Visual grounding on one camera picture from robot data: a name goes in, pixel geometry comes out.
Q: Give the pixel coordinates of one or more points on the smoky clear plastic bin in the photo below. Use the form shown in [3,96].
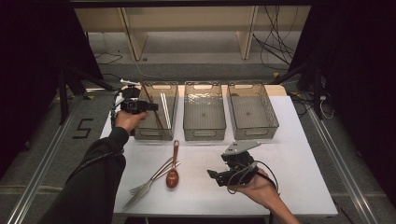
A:
[146,124]
[204,115]
[250,115]

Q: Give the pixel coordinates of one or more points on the person's right hand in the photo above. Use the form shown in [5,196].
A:
[263,189]

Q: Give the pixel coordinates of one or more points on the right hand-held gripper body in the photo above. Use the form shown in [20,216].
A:
[241,169]

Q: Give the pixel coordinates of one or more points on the black tripod stand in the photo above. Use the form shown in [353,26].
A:
[317,90]
[63,93]

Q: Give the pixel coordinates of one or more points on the black curtain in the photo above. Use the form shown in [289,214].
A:
[31,77]
[361,77]

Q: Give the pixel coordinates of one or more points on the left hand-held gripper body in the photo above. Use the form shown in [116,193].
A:
[132,104]

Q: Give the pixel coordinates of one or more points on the aluminium floor rail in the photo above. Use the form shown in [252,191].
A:
[40,174]
[342,165]

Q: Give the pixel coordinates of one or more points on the person's left hand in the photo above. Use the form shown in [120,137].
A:
[127,121]

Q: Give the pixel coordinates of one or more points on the silver metal knife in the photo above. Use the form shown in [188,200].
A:
[137,196]

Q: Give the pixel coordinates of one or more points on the silver metal fork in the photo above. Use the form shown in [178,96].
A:
[155,175]

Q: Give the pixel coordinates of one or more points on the beige wooden desk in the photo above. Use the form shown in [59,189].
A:
[186,17]

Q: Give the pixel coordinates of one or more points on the brown wooden spoon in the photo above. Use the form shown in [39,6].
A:
[172,180]

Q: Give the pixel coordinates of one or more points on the white table mat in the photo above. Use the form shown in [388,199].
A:
[286,124]

